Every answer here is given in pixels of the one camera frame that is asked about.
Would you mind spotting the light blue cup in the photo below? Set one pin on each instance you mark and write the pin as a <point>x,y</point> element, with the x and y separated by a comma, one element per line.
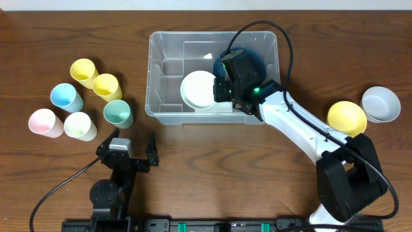
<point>66,97</point>

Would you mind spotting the pink cup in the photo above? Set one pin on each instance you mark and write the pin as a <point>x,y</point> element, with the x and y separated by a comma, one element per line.
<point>44,122</point>

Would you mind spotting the mint green cup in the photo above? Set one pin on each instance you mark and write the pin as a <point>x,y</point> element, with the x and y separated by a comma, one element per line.
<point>118,113</point>

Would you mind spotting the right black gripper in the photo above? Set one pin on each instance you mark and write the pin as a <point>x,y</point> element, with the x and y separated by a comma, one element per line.
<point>220,89</point>

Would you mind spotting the cream white cup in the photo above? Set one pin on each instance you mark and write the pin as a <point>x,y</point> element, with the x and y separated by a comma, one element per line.
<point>79,126</point>

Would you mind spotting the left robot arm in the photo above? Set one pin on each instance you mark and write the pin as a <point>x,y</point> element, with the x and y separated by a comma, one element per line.
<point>110,197</point>

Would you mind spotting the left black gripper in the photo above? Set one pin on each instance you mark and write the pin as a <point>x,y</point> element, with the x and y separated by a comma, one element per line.
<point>129,162</point>

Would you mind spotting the yellow small bowl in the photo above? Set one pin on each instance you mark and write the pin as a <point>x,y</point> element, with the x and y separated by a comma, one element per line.
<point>347,117</point>

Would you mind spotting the dark blue bowl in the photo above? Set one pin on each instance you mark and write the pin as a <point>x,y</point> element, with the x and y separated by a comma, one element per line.
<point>255,58</point>

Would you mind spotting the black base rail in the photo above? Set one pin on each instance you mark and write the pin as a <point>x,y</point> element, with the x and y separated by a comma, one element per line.
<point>165,225</point>

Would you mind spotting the clear plastic storage container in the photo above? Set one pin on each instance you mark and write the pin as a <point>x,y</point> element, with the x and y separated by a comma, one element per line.
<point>173,55</point>

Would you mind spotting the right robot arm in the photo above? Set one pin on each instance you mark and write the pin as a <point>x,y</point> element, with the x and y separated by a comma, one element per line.
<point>348,171</point>

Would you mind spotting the yellow cup front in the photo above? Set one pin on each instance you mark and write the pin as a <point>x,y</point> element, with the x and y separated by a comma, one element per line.
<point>107,87</point>

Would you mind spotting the yellow cup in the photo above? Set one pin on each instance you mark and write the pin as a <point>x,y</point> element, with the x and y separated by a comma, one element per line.
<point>107,87</point>
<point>84,71</point>

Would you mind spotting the grey small bowl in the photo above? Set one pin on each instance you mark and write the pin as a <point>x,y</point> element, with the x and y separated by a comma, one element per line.
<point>380,104</point>

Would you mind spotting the yellow cup rear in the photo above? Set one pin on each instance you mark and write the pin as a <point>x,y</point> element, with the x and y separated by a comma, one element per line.
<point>84,71</point>

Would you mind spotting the white small bowl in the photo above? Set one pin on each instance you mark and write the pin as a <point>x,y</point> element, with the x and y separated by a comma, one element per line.
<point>197,90</point>

